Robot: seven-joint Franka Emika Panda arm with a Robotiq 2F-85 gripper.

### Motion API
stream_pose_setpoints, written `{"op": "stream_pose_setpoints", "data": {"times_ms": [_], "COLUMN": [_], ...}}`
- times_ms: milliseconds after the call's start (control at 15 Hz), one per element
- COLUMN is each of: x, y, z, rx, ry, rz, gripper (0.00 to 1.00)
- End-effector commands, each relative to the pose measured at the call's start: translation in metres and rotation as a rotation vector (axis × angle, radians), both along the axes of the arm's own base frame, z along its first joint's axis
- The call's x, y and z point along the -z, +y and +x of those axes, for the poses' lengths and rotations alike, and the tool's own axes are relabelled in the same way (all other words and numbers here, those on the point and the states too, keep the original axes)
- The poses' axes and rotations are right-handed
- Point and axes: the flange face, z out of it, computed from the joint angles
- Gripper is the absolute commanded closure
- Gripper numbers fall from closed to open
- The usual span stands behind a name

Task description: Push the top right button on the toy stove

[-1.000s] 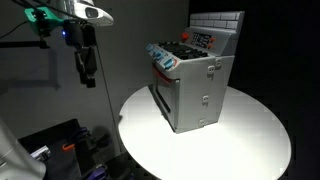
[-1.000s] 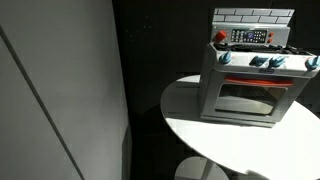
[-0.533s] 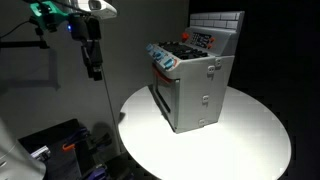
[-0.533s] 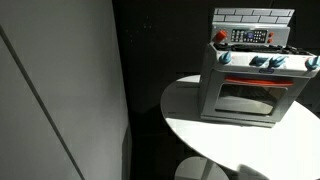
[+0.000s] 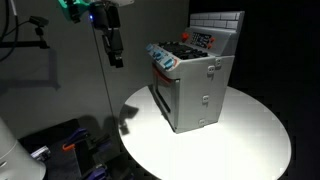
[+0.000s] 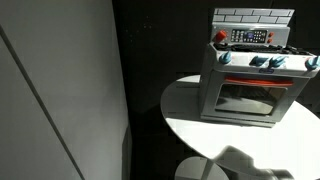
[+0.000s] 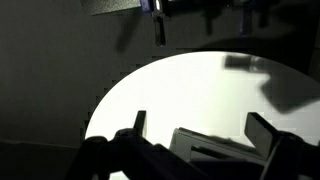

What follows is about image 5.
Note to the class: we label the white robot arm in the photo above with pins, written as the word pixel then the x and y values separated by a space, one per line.
pixel 122 2

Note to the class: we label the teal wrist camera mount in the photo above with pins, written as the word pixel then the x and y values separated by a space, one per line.
pixel 71 8

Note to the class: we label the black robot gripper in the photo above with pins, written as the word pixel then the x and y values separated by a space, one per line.
pixel 104 16

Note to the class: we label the purple clamp with orange tip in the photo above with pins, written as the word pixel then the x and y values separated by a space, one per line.
pixel 75 138

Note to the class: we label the grey toy stove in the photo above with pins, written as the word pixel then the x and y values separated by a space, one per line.
pixel 195 83

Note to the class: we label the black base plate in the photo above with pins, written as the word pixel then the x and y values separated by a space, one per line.
pixel 63 163

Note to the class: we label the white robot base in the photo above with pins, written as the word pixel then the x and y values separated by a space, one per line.
pixel 15 156

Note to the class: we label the silver metal bracket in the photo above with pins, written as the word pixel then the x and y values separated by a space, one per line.
pixel 40 154

